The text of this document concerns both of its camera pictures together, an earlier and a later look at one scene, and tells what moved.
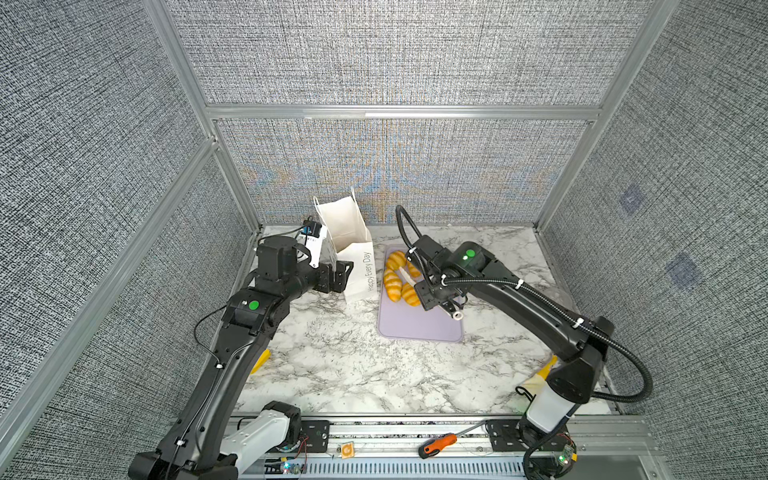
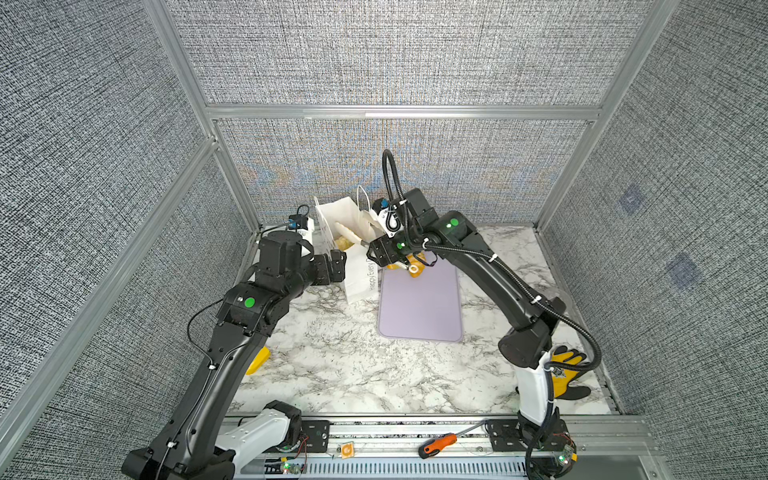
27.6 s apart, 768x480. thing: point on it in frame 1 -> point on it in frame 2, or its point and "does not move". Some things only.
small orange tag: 347,450 does not move
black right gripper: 426,299 -> 381,248
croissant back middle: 413,270 does not move
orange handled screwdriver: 429,448 does not move
